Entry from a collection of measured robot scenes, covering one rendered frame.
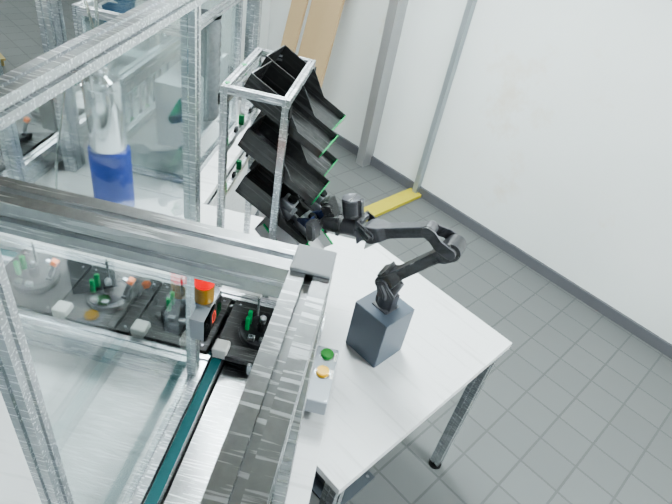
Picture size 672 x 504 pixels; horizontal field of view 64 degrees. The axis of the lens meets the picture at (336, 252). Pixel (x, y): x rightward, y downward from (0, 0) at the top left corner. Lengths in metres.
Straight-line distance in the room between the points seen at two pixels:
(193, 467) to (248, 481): 1.24
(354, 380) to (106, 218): 1.43
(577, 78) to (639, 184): 0.72
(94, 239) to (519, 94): 3.53
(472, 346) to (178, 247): 1.71
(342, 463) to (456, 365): 0.57
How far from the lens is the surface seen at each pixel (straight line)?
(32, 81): 0.66
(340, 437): 1.66
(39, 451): 0.90
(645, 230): 3.71
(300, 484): 1.57
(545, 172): 3.84
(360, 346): 1.83
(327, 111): 1.76
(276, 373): 0.33
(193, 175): 1.18
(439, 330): 2.04
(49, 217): 0.45
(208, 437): 1.56
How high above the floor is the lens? 2.24
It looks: 38 degrees down
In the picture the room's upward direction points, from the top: 12 degrees clockwise
